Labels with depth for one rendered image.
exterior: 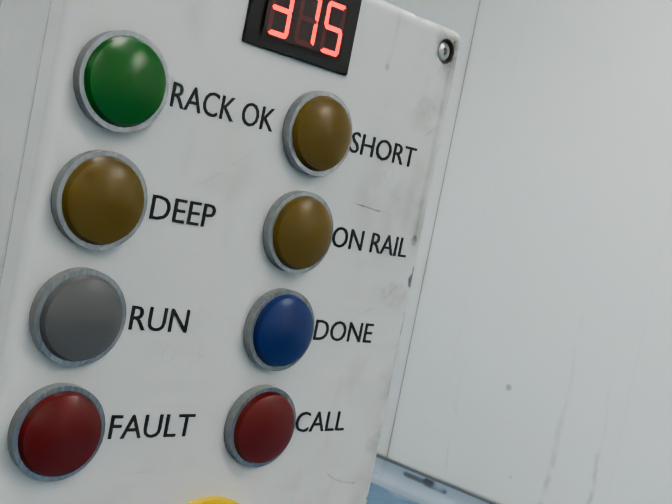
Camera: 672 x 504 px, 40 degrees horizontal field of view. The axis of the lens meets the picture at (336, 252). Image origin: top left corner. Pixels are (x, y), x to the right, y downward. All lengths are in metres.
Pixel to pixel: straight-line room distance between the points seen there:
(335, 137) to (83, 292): 0.11
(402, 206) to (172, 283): 0.11
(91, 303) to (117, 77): 0.07
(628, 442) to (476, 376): 0.63
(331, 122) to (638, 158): 3.09
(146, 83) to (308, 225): 0.08
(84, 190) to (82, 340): 0.04
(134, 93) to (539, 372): 3.25
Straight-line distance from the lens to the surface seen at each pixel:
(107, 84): 0.28
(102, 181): 0.28
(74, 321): 0.29
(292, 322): 0.33
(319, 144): 0.33
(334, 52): 0.34
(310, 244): 0.33
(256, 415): 0.34
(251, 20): 0.32
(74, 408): 0.29
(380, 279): 0.37
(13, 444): 0.29
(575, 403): 3.44
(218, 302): 0.32
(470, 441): 3.65
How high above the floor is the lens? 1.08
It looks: 3 degrees down
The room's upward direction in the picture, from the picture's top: 11 degrees clockwise
